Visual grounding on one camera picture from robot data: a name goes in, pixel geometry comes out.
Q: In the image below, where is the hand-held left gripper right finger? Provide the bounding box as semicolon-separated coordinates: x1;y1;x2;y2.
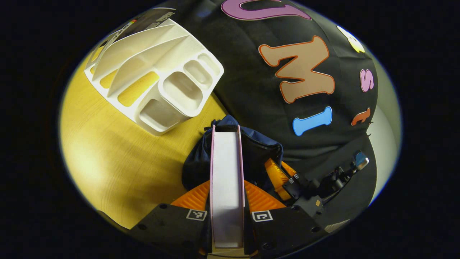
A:
244;180;324;258

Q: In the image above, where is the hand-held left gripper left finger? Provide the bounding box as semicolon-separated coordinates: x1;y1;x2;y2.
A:
129;180;212;259

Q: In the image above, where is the pink cover book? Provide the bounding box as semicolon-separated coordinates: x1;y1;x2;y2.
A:
210;124;245;249

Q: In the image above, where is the blue schoolbag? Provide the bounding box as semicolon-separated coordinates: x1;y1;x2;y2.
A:
181;114;284;191

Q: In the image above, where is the white bookshelf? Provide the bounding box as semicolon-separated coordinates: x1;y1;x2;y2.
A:
84;18;224;136

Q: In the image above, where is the black backdrop cloth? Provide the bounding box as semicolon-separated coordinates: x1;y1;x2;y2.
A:
158;0;378;231

